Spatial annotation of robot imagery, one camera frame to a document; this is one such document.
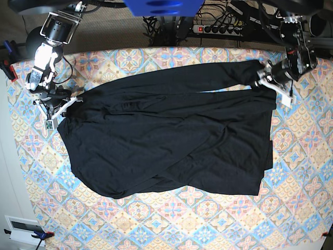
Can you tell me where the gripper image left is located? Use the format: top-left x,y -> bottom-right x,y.
36,84 -> 72,115

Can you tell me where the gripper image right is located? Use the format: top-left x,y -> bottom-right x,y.
256,60 -> 293,90

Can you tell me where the black t-shirt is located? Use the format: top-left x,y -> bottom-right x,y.
57,60 -> 276,199

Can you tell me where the red black clamp upper left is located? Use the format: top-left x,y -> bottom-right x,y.
1,40 -> 18,82

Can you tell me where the black round speaker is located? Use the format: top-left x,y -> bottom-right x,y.
25,26 -> 63,63

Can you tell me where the white power strip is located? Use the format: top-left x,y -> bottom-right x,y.
192,24 -> 242,36

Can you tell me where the white round device upper right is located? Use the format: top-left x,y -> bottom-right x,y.
309,14 -> 326,36

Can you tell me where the blue clamp lower left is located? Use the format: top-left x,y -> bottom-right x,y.
4,229 -> 54,249

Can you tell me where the patterned tablecloth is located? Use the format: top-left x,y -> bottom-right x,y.
6,59 -> 332,249

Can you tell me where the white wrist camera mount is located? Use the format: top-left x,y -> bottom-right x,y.
34,97 -> 83,130
254,76 -> 296,108

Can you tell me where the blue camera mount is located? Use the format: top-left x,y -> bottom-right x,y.
123,0 -> 204,17

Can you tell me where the white wall vent box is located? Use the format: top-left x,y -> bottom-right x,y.
5,215 -> 43,246

